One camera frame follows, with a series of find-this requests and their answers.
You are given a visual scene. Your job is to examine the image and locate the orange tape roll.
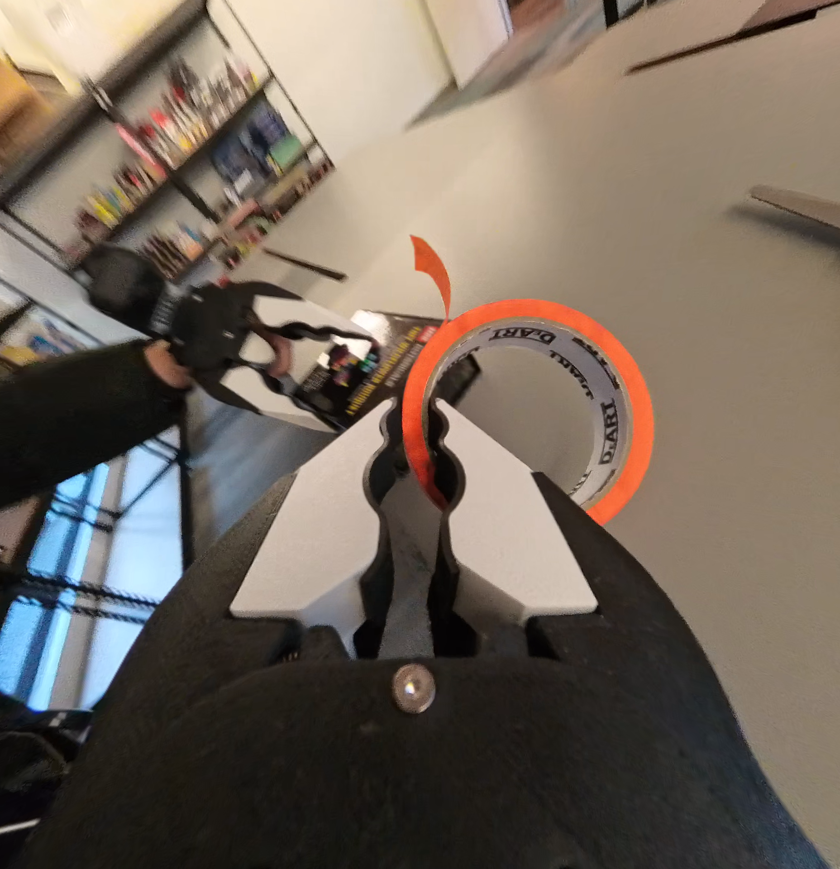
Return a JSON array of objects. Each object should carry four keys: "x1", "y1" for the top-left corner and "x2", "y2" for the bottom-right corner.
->
[{"x1": 401, "y1": 234, "x2": 655, "y2": 527}]

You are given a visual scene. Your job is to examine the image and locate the white door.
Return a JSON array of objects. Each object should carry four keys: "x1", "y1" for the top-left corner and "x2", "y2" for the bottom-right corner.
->
[{"x1": 427, "y1": 0, "x2": 515, "y2": 89}]

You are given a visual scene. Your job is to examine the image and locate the person's left hand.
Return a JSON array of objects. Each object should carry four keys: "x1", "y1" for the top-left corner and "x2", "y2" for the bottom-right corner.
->
[{"x1": 143, "y1": 338, "x2": 193, "y2": 391}]

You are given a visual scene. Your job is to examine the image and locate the orange grey handled scissors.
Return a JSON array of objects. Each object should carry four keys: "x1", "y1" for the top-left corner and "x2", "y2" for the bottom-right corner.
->
[{"x1": 732, "y1": 185, "x2": 840, "y2": 239}]

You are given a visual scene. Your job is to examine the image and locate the black metal rack frame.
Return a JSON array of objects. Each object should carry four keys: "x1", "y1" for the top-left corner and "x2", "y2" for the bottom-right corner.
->
[{"x1": 0, "y1": 421, "x2": 193, "y2": 680}]

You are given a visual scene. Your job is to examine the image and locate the black metal shelving unit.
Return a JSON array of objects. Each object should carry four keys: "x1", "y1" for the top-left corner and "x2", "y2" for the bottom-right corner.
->
[{"x1": 0, "y1": 41, "x2": 336, "y2": 286}]

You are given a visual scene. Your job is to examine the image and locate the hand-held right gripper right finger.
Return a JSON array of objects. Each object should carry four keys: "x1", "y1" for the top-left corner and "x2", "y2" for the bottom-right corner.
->
[{"x1": 428, "y1": 397, "x2": 599, "y2": 658}]

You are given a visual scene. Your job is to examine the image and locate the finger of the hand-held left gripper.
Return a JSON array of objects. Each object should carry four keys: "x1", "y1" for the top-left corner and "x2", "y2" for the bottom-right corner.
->
[
  {"x1": 247, "y1": 295, "x2": 380, "y2": 361},
  {"x1": 220, "y1": 356, "x2": 344, "y2": 433}
]

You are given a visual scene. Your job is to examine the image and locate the black lego flower box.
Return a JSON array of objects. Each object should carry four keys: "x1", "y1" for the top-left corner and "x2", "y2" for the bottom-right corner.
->
[{"x1": 294, "y1": 310, "x2": 482, "y2": 432}]

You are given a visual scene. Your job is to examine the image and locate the person's dark jacket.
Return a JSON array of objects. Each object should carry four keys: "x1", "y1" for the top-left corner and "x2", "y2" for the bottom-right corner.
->
[{"x1": 0, "y1": 706, "x2": 95, "y2": 843}]

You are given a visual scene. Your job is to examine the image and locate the stack of blue boxes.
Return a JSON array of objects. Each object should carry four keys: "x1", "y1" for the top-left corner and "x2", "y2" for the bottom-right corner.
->
[{"x1": 213, "y1": 102, "x2": 305, "y2": 194}]

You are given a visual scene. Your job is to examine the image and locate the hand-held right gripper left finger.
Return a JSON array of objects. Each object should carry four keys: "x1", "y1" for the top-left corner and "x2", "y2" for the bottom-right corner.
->
[{"x1": 229, "y1": 399, "x2": 402, "y2": 658}]

